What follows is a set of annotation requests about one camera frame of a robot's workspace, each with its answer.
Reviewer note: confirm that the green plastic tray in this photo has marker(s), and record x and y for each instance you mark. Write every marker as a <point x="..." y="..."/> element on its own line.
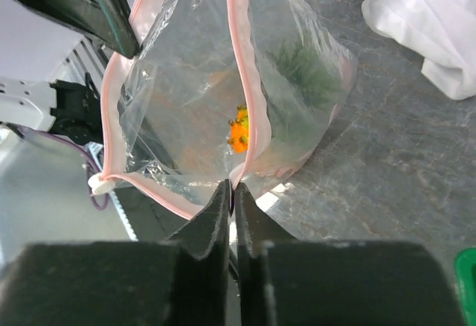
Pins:
<point x="464" y="270"/>

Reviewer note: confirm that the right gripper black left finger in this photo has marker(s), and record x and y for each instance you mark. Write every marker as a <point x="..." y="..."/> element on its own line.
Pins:
<point x="182" y="280"/>

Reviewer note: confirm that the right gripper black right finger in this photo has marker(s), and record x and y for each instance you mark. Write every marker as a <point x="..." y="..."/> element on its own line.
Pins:
<point x="286" y="281"/>

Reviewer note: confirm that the clear zip top bag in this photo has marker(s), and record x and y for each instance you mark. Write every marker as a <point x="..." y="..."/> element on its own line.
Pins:
<point x="144" y="123"/>

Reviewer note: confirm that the white garment on hanger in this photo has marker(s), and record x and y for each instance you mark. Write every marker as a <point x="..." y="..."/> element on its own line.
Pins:
<point x="441" y="31"/>

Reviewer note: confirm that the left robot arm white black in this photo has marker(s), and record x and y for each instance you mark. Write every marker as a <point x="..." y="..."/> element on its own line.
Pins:
<point x="50" y="67"/>

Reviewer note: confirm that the toy pineapple orange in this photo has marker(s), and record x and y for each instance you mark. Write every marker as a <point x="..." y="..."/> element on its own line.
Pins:
<point x="300" y="84"/>

